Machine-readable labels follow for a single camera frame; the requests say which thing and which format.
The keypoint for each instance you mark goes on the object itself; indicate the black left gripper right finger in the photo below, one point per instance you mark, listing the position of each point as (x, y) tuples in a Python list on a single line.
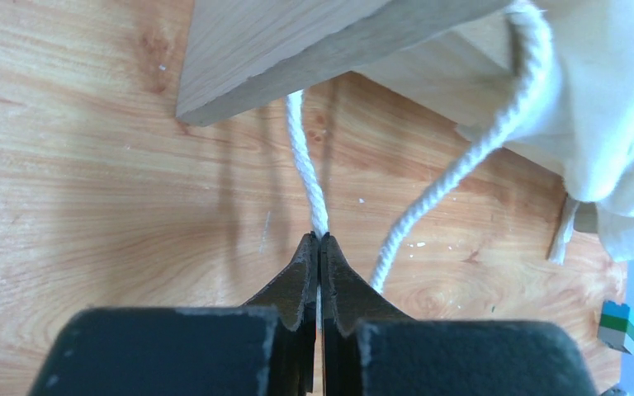
[(372, 348)]

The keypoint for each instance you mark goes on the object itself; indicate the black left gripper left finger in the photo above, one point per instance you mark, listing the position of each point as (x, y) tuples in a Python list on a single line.
[(265, 346)]

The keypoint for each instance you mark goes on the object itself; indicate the wooden pet bed frame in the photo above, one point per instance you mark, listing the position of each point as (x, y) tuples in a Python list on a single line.
[(457, 58)]

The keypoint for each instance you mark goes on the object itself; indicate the yellow duck print blanket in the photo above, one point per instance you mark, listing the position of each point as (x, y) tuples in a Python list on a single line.
[(585, 121)]

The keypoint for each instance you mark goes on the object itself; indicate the blue green small block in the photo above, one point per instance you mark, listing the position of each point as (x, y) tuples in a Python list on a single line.
[(616, 327)]

